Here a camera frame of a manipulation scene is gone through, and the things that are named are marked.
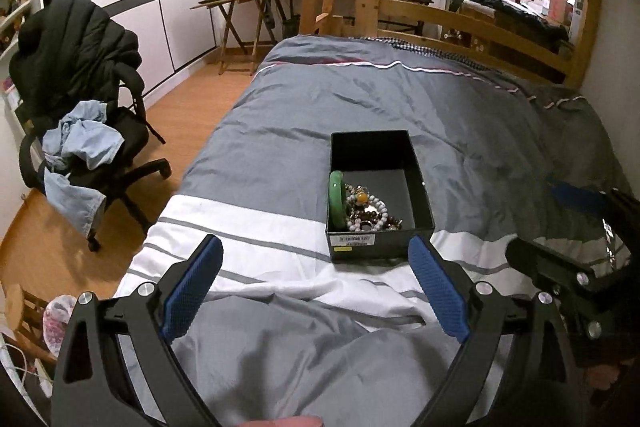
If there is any black jewelry box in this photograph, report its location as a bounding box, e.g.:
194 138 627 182
326 130 434 265

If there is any white bead bracelet orange bead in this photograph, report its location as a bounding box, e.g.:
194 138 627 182
346 185 390 232

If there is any green jade bangle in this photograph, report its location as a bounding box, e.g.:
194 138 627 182
329 170 347 229

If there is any right hand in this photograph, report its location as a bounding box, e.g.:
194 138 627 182
584 363 622 391

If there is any left hand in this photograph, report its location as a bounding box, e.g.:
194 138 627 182
240 416 323 427

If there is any grey striped duvet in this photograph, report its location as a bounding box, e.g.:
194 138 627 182
117 36 632 426

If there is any black office chair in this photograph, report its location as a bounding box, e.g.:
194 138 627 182
10 53 171 231

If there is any light blue shirt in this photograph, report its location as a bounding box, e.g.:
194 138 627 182
42 100 125 236

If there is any dark desk with clutter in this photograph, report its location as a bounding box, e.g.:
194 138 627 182
446 0 568 53

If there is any black jacket on chair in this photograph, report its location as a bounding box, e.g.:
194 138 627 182
9 0 144 136

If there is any wooden folding table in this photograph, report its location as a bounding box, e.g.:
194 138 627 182
193 0 277 75

